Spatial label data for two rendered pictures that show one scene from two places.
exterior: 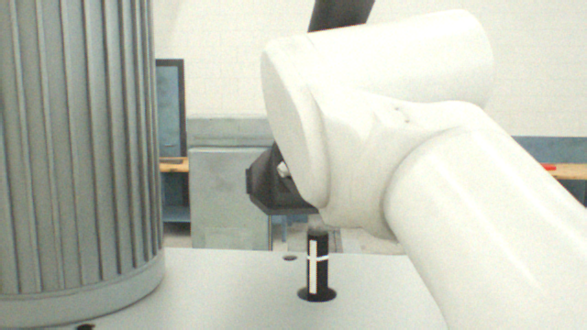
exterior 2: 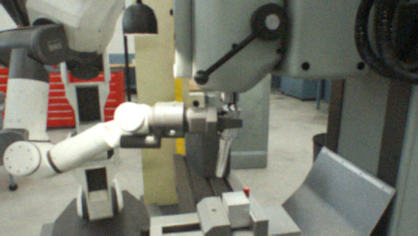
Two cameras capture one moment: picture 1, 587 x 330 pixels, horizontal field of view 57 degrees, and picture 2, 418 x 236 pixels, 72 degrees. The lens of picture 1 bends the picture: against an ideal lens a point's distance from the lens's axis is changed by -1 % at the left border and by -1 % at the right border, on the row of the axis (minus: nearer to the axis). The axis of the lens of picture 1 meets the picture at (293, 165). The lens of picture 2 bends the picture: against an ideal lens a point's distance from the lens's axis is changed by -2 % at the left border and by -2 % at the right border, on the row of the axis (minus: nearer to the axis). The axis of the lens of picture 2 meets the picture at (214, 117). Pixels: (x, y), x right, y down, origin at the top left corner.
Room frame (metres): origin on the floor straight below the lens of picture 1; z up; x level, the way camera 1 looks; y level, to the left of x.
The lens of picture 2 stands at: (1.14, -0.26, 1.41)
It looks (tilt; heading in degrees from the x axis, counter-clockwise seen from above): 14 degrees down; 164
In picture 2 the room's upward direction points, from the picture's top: straight up
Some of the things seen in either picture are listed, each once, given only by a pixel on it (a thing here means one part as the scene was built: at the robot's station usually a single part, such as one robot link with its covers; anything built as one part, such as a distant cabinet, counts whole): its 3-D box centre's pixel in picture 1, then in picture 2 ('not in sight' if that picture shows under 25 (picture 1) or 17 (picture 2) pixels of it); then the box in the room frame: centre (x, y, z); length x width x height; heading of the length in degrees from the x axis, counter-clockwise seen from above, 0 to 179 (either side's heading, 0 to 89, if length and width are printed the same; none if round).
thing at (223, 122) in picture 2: not in sight; (229, 123); (0.50, -0.03, 1.23); 0.06 x 0.02 x 0.03; 75
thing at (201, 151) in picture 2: not in sight; (206, 142); (0.03, 0.04, 1.03); 0.22 x 0.12 x 0.20; 5
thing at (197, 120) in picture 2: not in sight; (192, 121); (0.45, -0.11, 1.23); 0.13 x 0.12 x 0.10; 165
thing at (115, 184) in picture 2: not in sight; (100, 199); (-0.27, -0.43, 0.68); 0.21 x 0.20 x 0.13; 6
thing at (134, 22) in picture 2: not in sight; (139, 19); (0.49, -0.22, 1.46); 0.07 x 0.07 x 0.06
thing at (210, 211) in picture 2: not in sight; (212, 217); (0.54, -0.08, 1.02); 0.12 x 0.06 x 0.04; 174
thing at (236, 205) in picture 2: not in sight; (235, 209); (0.55, -0.03, 1.03); 0.06 x 0.05 x 0.06; 174
